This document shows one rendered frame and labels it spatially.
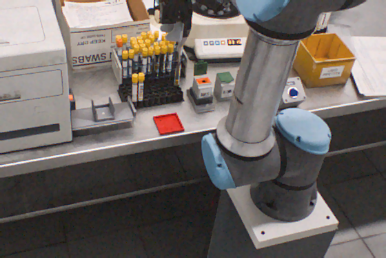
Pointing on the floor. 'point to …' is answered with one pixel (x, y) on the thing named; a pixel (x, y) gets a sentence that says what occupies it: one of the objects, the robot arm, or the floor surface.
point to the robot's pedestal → (243, 240)
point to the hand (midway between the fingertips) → (180, 41)
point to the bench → (98, 136)
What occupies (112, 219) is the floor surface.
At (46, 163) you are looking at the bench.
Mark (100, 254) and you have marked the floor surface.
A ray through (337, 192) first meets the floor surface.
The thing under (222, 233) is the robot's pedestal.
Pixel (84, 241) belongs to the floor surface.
